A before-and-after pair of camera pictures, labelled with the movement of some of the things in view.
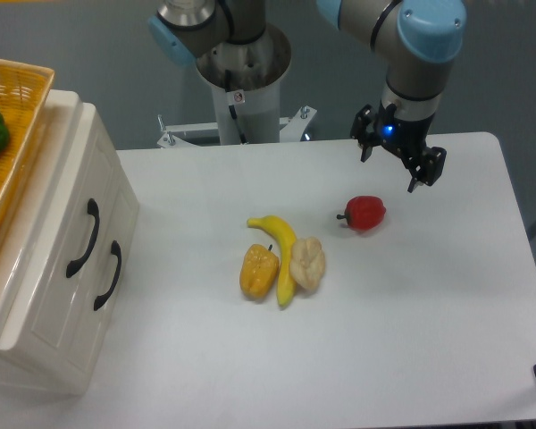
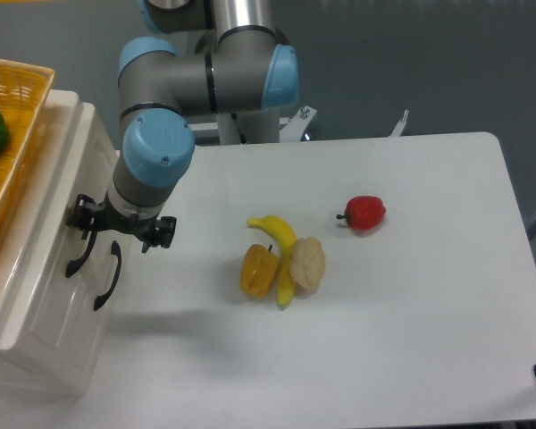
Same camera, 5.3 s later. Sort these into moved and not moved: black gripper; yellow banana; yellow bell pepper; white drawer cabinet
Moved: black gripper
Not moved: white drawer cabinet; yellow bell pepper; yellow banana
